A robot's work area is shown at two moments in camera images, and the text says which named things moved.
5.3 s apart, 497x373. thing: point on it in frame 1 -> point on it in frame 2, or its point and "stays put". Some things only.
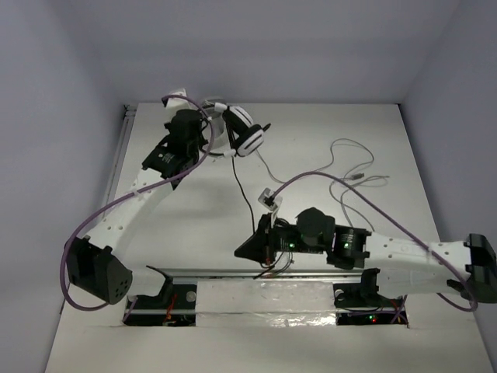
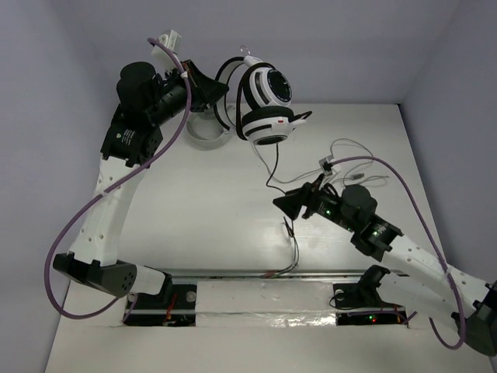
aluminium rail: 281,273 stays put
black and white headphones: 245,138 -> 264,92
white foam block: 265,303 stays put
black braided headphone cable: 250,213 -> 296,256
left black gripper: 210,127 -> 192,88
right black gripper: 260,247 -> 292,203
